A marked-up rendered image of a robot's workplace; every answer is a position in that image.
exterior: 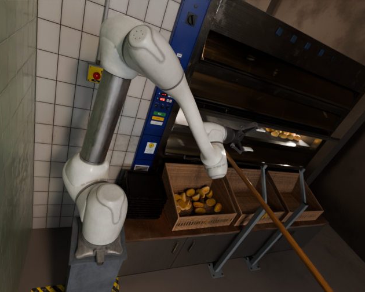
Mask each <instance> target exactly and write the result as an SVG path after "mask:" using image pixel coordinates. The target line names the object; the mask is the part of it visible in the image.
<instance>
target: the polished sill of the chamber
mask: <svg viewBox="0 0 365 292"><path fill-rule="evenodd" d="M172 131H174V132H182V133H189V134H192V132H191V130H190V128H189V126H186V125H179V124H174V125H173V128H172ZM241 142H246V143H253V144H260V145H267V146H272V147H279V148H286V149H293V150H297V151H305V152H312V153H313V152H314V149H313V148H312V147H306V146H303V145H296V144H289V143H283V142H279V141H272V140H266V139H262V138H256V137H249V136H244V137H243V139H242V141H241Z"/></svg>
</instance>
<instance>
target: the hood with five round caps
mask: <svg viewBox="0 0 365 292"><path fill-rule="evenodd" d="M210 29H211V30H213V31H215V32H217V33H219V34H222V35H225V36H226V37H229V38H232V39H234V40H236V41H239V42H241V43H243V44H245V45H248V46H251V47H253V48H255V49H258V50H260V51H262V52H265V53H267V54H270V55H271V56H274V57H277V58H279V59H281V60H284V61H286V62H288V63H291V64H293V65H296V66H297V67H300V68H303V69H305V70H307V71H310V72H312V73H314V74H317V75H319V76H322V77H324V78H326V79H329V80H331V81H333V82H336V83H338V84H340V85H343V86H345V87H348V88H350V89H352V90H355V91H357V92H359V93H361V91H362V90H363V89H364V88H365V66H364V65H362V64H360V63H358V62H357V61H354V60H352V59H351V58H349V57H347V56H345V55H343V54H342V53H340V52H338V51H336V50H334V49H332V48H330V47H328V46H327V45H325V44H323V43H321V42H319V41H317V40H315V39H313V38H312V37H310V36H308V35H306V34H304V33H303V32H301V31H299V30H297V29H295V28H293V27H291V26H290V25H288V24H286V23H284V22H282V21H280V20H278V19H276V18H275V17H273V16H271V15H269V14H267V13H265V12H263V11H261V10H260V9H258V8H256V7H254V6H253V5H251V4H249V3H247V2H245V1H243V0H221V2H220V5H219V7H218V10H217V13H216V15H215V18H214V20H213V23H212V25H211V28H210Z"/></svg>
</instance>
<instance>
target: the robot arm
mask: <svg viewBox="0 0 365 292"><path fill-rule="evenodd" d="M100 46H101V59H100V61H101V66H102V67H103V72H102V74H101V79H100V83H99V86H98V89H97V94H96V98H95V101H94V104H93V109H92V113H91V116H90V119H89V124H88V127H87V131H86V134H85V139H84V142H83V146H82V150H81V151H79V152H77V153H76V154H75V155H74V156H73V157H71V158H70V159H69V160H67V162H66V163H65V165H64V167H63V172H62V177H63V181H64V184H65V187H66V189H67V191H68V193H69V195H70V197H71V198H72V200H73V201H74V202H75V204H76V206H77V208H78V211H79V215H80V219H79V220H78V225H79V234H78V247H77V250H76V252H75V258H77V259H81V258H83V257H90V256H96V263H97V265H98V266H100V265H103V263H104V255H111V254H112V255H116V256H119V255H121V254H122V252H123V248H122V246H121V237H120V231H121V229H122V227H123V224H124V222H125V218H126V214H127V197H126V194H125V192H124V190H123V189H122V188H121V187H120V186H118V185H116V184H114V183H111V182H108V180H109V166H110V163H109V161H108V159H107V158H106V156H107V152H108V149H109V147H110V143H111V140H112V137H113V135H114V131H115V128H116V125H117V123H118V119H119V116H120V114H121V110H122V107H123V104H124V102H125V98H126V95H127V92H128V90H129V86H130V83H131V81H132V79H134V78H135V77H136V76H137V75H138V73H139V74H141V75H142V76H144V77H146V78H148V79H149V80H150V81H151V82H152V83H154V84H155V85H157V87H158V88H160V90H162V91H164V92H165V93H167V94H168V95H169V96H171V97H172V98H174V99H175V100H176V102H177V103H178V104H179V106H180V108H181V110H182V112H183V114H184V116H185V118H186V120H187V123H188V125H189V128H190V130H191V132H192V135H193V136H194V139H195V141H196V143H197V145H198V147H199V150H200V152H201V154H200V158H201V160H202V163H203V166H204V168H205V170H206V173H207V175H208V176H209V177H210V178H212V179H217V178H223V177H224V176H225V175H226V173H227V168H228V165H227V157H226V153H225V149H224V146H223V143H226V144H228V143H231V144H230V146H231V148H234V149H235V150H236V151H237V152H238V153H240V154H241V153H242V152H243V151H245V152H247V151H253V149H252V148H249V147H243V146H242V145H241V143H240V141H242V139H243V137H244V136H245V135H246V134H247V133H250V132H252V131H253V130H257V131H261V132H266V131H265V130H264V129H262V128H260V127H259V126H258V124H257V123H256V122H253V123H249V124H246V125H240V129H239V130H235V129H232V128H230V127H227V126H221V125H219V124H218V123H213V122H203V121H202V118H201V116H200V113H199V110H198V107H197V105H196V102H195V100H194V97H193V95H192V93H191V91H190V88H189V86H188V83H187V80H186V77H185V74H184V70H183V68H182V66H181V64H180V61H179V59H178V57H177V56H176V54H175V52H174V50H173V49H172V48H171V46H170V45H169V43H168V41H167V40H166V39H165V38H164V36H163V35H162V34H161V33H160V32H158V31H157V30H156V29H154V28H152V27H150V26H148V25H145V24H144V23H142V22H140V21H138V20H136V19H134V18H131V17H129V16H124V15H116V16H111V17H109V18H107V19H106V20H105V21H104V22H103V23H102V25H101V28H100ZM236 143H237V144H238V146H239V148H240V150H238V149H237V148H236V147H235V145H234V144H236Z"/></svg>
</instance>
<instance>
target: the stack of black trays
mask: <svg viewBox="0 0 365 292"><path fill-rule="evenodd" d="M125 173H126V174H125V176H123V177H124V178H123V181H122V185H121V188H122V189H123V190H124V192H125V194H126V197H127V214H126V218H125V219H148V220H156V219H159V218H160V215H162V209H164V204H166V201H167V200H168V198H167V195H166V191H165V186H164V184H163V180H162V176H161V173H158V172H151V171H139V170H127V169H126V170H125Z"/></svg>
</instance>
